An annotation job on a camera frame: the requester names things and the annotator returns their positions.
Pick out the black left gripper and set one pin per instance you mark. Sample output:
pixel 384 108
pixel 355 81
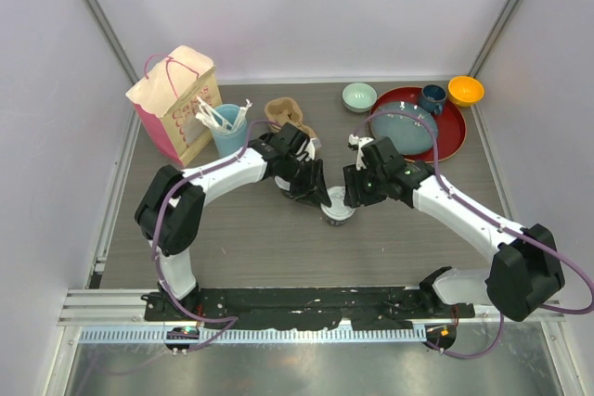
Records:
pixel 314 189

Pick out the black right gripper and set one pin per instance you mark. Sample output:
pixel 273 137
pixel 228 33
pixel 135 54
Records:
pixel 355 196

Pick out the black paper coffee cup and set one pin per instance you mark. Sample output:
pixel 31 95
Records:
pixel 337 220

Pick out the pink kraft paper bag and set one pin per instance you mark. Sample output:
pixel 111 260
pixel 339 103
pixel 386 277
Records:
pixel 167 98

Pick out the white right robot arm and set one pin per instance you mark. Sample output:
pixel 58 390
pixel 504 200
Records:
pixel 522 273

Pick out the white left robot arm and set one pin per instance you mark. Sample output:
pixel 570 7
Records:
pixel 169 213

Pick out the dark blue ceramic plate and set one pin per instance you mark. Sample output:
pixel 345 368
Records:
pixel 408 126

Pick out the mint green ceramic bowl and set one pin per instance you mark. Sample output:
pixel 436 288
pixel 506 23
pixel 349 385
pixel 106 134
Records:
pixel 359 97

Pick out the red round tray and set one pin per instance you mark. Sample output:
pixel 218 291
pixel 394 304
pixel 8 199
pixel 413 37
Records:
pixel 451 123

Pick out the dark blue ceramic mug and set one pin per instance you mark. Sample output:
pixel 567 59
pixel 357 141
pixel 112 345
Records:
pixel 432 98

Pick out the brown cardboard cup carrier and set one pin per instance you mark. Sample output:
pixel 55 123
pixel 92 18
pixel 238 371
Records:
pixel 285 109

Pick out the light blue straw cup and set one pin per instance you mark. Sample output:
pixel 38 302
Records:
pixel 231 134

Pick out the orange bowl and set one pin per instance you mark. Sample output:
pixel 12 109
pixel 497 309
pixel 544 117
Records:
pixel 465 91

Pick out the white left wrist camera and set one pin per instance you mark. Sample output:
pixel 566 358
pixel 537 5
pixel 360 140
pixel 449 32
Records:
pixel 310 150

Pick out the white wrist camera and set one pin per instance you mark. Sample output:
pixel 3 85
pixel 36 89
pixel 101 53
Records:
pixel 357 143
pixel 310 150

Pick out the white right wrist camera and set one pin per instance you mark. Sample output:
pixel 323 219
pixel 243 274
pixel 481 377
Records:
pixel 357 143

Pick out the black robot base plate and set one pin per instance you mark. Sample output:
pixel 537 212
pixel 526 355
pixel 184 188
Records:
pixel 316 308

